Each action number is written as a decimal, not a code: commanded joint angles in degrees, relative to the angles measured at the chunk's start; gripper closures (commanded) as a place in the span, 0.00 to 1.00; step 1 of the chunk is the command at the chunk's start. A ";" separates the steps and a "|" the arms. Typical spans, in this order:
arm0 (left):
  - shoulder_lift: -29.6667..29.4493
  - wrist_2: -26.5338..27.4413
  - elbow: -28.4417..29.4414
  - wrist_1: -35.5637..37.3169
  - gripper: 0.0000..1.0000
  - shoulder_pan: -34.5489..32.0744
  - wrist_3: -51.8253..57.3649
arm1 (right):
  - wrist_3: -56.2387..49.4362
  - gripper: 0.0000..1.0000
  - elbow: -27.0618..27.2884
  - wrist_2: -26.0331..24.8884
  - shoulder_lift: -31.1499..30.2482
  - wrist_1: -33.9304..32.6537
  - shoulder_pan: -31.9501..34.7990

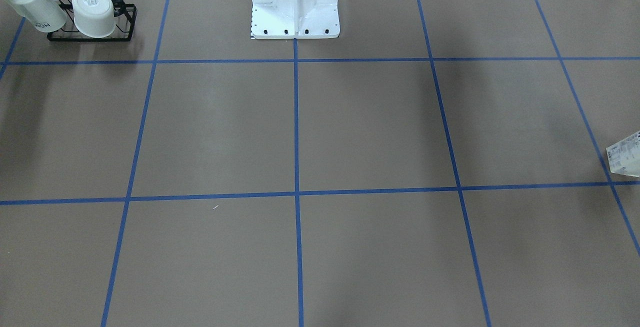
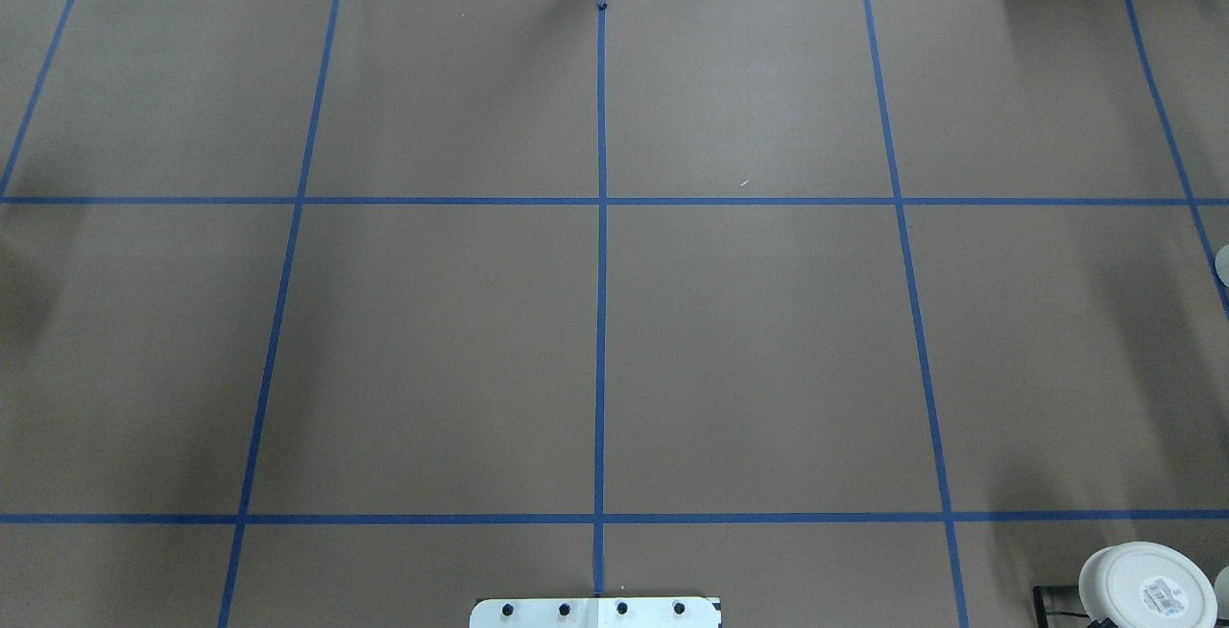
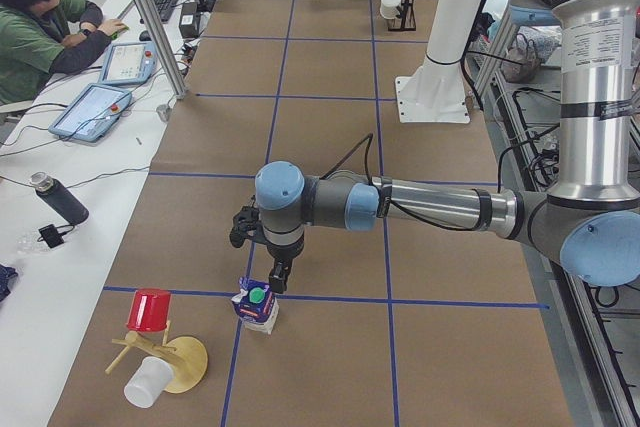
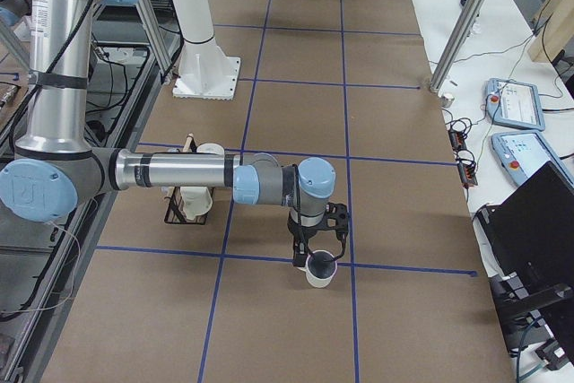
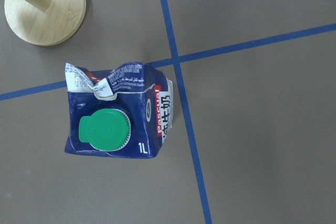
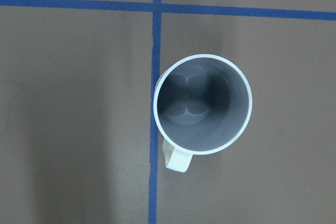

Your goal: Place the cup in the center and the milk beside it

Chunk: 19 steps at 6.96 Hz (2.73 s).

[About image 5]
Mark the blue milk carton green cap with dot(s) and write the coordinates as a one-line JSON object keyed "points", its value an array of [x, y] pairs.
{"points": [[126, 112]]}

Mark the wooden cup tree stand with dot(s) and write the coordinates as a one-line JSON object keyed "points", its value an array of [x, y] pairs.
{"points": [[44, 22]]}

